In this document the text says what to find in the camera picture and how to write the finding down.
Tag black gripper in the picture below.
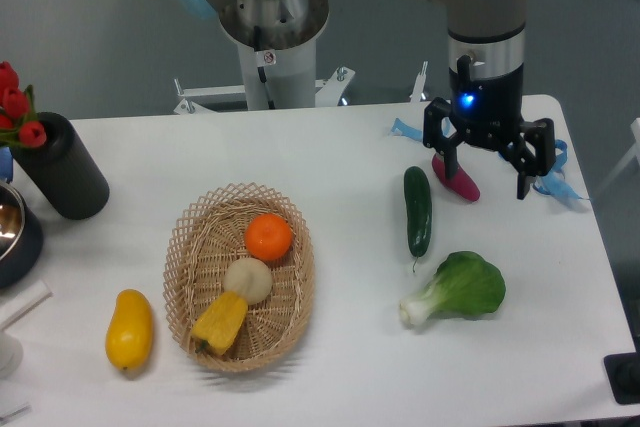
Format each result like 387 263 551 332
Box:
422 55 555 200

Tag yellow bell pepper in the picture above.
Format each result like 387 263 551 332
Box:
191 291 248 356

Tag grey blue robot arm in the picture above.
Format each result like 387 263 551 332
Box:
180 0 555 198

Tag woven wicker basket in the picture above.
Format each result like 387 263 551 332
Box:
164 183 315 372

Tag purple sweet potato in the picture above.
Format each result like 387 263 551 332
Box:
431 154 480 203

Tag blue ribbon strip curved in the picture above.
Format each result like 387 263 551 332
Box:
389 118 423 142

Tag blue ribbon strip right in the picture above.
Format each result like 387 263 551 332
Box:
533 139 588 201

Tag green cucumber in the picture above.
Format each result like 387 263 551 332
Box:
403 166 433 271

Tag green bok choy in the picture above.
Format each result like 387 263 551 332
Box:
399 251 506 327

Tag orange mandarin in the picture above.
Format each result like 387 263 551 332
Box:
244 213 293 261

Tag black device table corner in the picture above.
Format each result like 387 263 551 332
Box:
604 352 639 405

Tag yellow mango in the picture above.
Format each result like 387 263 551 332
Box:
105 289 154 371

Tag black cylindrical vase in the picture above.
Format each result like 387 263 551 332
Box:
11 112 110 220

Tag red artificial tulips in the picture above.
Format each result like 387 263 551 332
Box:
0 61 47 149

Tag metal bowl dark base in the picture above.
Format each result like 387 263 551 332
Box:
1 181 44 288

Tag white chair frame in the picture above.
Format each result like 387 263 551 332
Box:
594 118 639 201

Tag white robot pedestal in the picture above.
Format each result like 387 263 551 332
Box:
219 0 329 111

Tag white base frame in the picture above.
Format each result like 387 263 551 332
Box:
174 61 429 114

